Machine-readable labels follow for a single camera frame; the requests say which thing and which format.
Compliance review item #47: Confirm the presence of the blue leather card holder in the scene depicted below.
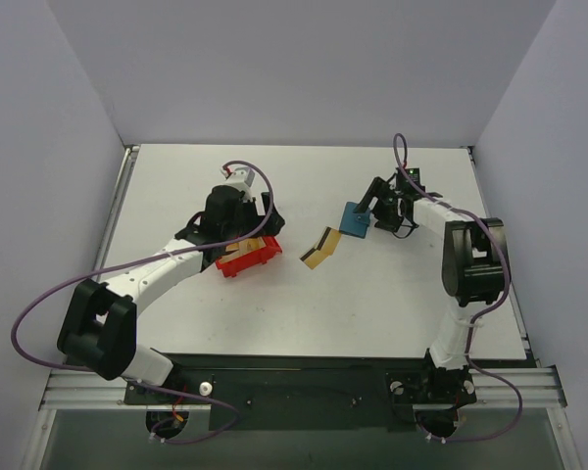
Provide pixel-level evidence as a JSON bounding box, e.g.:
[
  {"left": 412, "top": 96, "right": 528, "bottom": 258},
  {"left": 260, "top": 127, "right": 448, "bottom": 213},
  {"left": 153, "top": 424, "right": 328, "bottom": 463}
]
[{"left": 339, "top": 202, "right": 370, "bottom": 239}]

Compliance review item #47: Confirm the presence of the red plastic bin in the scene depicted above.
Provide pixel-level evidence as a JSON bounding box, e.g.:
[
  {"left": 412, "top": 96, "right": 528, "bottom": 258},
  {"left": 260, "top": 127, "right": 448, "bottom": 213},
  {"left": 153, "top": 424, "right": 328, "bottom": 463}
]
[{"left": 216, "top": 236, "right": 282, "bottom": 278}]

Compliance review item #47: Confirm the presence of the gold card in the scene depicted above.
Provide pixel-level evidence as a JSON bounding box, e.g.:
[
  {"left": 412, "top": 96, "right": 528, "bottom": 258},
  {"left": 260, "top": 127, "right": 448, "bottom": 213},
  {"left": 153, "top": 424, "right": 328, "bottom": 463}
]
[
  {"left": 316, "top": 226, "right": 342, "bottom": 256},
  {"left": 300, "top": 247, "right": 332, "bottom": 269}
]

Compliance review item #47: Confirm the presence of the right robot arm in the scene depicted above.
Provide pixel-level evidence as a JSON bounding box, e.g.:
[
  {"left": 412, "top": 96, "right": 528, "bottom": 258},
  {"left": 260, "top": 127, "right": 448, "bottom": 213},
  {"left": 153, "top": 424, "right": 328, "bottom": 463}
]
[{"left": 340, "top": 167, "right": 511, "bottom": 400}]

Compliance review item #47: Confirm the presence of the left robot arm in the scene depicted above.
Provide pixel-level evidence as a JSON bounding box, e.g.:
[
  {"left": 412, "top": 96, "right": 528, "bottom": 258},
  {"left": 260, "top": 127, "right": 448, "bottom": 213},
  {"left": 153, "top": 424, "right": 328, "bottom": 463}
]
[{"left": 57, "top": 184, "right": 285, "bottom": 403}]

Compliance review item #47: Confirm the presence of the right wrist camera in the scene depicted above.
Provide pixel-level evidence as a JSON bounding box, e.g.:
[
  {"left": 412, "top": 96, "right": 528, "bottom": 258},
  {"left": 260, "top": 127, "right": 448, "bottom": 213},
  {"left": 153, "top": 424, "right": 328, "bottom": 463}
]
[{"left": 396, "top": 167, "right": 420, "bottom": 187}]

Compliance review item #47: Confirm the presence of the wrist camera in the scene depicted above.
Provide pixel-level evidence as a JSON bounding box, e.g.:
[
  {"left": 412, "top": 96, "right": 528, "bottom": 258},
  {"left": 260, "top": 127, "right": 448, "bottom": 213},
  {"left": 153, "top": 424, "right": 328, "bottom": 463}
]
[
  {"left": 396, "top": 167, "right": 420, "bottom": 187},
  {"left": 221, "top": 166, "right": 255, "bottom": 191}
]

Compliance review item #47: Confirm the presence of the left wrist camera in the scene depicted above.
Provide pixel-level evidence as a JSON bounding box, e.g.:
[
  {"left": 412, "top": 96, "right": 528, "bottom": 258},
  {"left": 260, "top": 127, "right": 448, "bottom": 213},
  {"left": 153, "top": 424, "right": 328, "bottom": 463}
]
[{"left": 221, "top": 166, "right": 255, "bottom": 191}]

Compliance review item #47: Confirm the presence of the left aluminium side rail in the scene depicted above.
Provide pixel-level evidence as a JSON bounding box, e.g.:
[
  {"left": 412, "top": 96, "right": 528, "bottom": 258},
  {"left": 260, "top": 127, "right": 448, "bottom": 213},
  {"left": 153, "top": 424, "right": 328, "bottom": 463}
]
[{"left": 93, "top": 145, "right": 140, "bottom": 270}]

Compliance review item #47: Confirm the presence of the aluminium side rail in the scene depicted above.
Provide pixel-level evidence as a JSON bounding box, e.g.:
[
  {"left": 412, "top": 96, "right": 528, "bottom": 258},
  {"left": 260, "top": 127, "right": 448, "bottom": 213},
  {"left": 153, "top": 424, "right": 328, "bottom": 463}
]
[
  {"left": 93, "top": 145, "right": 140, "bottom": 270},
  {"left": 465, "top": 145, "right": 540, "bottom": 366}
]

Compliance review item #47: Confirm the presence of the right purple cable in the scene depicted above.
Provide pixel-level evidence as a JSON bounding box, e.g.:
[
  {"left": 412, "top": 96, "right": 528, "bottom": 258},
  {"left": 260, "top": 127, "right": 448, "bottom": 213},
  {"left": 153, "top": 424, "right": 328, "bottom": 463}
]
[{"left": 392, "top": 132, "right": 523, "bottom": 446}]

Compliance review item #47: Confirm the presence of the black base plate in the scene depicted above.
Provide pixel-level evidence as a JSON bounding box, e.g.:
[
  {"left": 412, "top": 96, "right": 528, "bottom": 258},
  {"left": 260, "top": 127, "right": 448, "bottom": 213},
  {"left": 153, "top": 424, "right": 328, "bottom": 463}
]
[{"left": 122, "top": 352, "right": 481, "bottom": 435}]

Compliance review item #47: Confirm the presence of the right aluminium side rail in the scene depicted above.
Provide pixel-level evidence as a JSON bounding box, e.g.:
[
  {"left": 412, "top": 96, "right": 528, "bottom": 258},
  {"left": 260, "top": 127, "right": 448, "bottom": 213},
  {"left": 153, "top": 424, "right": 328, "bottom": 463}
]
[{"left": 465, "top": 145, "right": 540, "bottom": 366}]

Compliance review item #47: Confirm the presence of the aluminium front rail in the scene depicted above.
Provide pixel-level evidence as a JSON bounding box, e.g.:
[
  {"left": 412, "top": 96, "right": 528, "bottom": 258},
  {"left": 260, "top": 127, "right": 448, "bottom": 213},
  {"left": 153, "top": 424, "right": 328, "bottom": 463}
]
[{"left": 39, "top": 367, "right": 567, "bottom": 411}]

